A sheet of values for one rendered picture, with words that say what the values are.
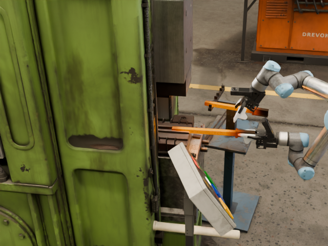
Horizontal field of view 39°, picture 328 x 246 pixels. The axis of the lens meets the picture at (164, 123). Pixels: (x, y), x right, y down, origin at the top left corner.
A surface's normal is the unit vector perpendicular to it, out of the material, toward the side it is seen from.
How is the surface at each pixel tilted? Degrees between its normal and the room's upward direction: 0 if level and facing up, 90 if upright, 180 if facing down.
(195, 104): 0
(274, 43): 90
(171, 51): 90
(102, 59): 89
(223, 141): 0
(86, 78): 89
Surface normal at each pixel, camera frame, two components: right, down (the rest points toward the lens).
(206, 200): 0.25, 0.49
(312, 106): -0.03, -0.86
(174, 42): -0.18, 0.51
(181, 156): -0.51, -0.67
